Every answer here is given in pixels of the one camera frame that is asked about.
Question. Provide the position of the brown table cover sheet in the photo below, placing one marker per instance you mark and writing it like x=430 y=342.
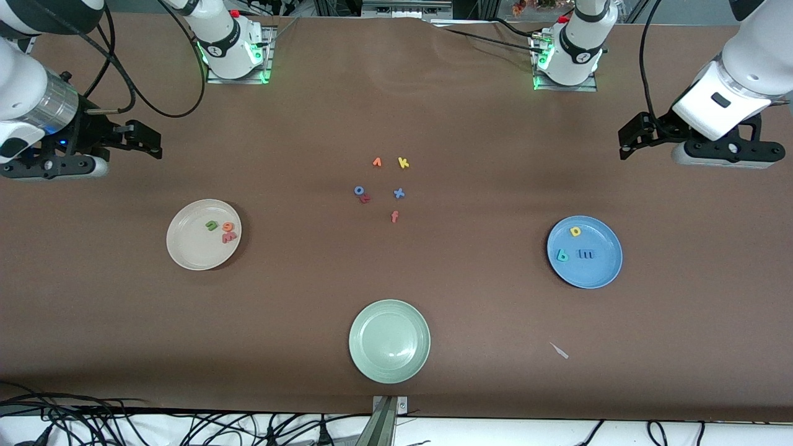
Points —
x=495 y=310

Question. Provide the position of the blue foam letter m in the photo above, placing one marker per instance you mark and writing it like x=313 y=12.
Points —
x=586 y=254

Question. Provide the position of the small white tape scrap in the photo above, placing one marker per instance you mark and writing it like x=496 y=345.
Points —
x=560 y=352

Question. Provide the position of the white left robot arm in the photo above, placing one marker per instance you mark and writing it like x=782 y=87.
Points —
x=743 y=68

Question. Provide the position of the pink foam letter w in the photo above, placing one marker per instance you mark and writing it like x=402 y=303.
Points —
x=229 y=237

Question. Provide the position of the pale green plate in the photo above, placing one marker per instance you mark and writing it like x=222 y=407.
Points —
x=389 y=341

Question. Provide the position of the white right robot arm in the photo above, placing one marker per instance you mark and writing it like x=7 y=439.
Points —
x=226 y=43

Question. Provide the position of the beige brown plate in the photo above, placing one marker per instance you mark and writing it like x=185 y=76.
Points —
x=192 y=251

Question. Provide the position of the grey metal box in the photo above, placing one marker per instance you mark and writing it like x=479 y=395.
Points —
x=406 y=9

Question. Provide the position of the blue plate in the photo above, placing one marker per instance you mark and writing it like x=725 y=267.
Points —
x=595 y=272

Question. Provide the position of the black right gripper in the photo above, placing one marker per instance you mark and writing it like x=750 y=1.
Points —
x=90 y=134

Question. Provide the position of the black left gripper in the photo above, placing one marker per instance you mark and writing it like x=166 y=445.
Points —
x=660 y=129

